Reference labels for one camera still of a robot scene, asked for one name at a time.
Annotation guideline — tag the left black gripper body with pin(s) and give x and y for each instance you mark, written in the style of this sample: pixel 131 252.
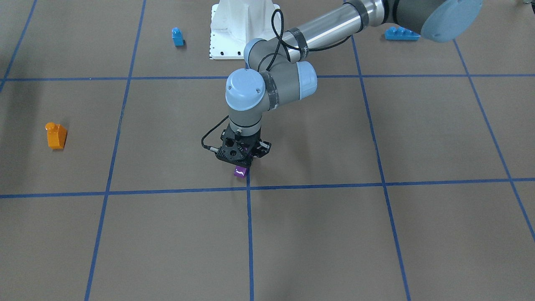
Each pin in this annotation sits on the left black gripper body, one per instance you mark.
pixel 263 149

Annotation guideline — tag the purple trapezoid block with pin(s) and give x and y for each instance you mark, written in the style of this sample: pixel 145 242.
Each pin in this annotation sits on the purple trapezoid block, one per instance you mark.
pixel 240 172

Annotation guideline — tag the orange trapezoid block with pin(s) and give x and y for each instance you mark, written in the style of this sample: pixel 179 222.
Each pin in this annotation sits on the orange trapezoid block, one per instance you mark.
pixel 56 135

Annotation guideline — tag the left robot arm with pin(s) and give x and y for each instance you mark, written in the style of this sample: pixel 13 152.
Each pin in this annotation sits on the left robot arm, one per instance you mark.
pixel 277 72

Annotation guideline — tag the blue small brick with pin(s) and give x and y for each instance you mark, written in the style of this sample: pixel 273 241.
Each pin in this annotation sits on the blue small brick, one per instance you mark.
pixel 177 37

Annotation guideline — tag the blue long brick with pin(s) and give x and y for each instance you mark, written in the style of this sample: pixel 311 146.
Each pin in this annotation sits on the blue long brick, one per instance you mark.
pixel 401 34

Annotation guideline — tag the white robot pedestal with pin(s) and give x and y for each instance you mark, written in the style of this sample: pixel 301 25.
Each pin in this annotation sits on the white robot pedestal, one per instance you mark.
pixel 235 22

